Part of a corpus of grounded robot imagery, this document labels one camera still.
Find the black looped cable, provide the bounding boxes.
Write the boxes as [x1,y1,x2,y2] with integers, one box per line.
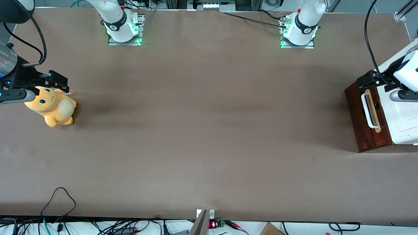
[41,187,76,217]

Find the orange plush toy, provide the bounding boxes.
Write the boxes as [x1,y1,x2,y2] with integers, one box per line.
[24,86,78,129]

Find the aluminium frame profile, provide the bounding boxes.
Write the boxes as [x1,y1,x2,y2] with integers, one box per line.
[394,0,418,23]

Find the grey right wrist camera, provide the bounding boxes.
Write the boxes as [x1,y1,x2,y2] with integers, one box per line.
[0,88,37,105]

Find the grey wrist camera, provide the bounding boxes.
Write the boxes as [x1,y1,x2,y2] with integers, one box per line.
[0,88,37,105]
[389,89,418,102]

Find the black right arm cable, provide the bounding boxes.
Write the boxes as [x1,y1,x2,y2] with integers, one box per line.
[3,23,43,54]
[22,16,47,67]

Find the black flat-loop cable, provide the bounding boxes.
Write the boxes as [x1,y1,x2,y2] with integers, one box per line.
[328,222,361,231]

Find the long black table cable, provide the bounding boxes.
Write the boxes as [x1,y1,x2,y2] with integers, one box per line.
[225,12,288,28]

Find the white drawer handle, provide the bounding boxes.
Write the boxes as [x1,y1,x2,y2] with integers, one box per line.
[361,93,380,129]

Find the white lit device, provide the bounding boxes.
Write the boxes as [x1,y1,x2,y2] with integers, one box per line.
[195,0,236,12]

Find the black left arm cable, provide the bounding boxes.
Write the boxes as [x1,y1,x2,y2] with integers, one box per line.
[364,0,400,87]

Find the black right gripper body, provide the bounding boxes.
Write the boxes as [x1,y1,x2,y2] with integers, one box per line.
[13,57,45,91]

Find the tan wooden handle strip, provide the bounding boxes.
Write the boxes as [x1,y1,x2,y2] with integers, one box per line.
[365,89,382,133]

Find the grey metal profile bar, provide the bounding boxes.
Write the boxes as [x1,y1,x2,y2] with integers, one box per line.
[189,209,209,235]

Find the red black clip leads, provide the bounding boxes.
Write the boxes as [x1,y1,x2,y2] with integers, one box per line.
[225,221,249,234]

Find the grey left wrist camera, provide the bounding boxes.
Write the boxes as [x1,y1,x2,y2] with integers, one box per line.
[389,89,418,102]

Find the short black table cable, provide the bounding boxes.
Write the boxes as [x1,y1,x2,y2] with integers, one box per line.
[260,9,285,21]

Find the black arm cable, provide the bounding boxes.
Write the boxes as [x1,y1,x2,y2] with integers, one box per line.
[3,23,43,54]
[364,0,400,87]
[22,16,47,67]

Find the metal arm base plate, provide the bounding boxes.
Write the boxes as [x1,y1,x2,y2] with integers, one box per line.
[280,16,315,49]
[108,13,146,46]

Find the brown cardboard box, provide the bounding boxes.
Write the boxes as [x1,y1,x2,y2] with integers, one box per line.
[260,222,284,235]

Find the white-topped brown wooden cabinet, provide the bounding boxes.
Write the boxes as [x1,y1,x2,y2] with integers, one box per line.
[345,38,418,153]

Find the brown wooden drawer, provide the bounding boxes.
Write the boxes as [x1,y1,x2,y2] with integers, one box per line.
[363,70,393,148]

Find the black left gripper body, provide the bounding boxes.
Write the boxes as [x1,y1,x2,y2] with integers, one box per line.
[376,64,404,92]

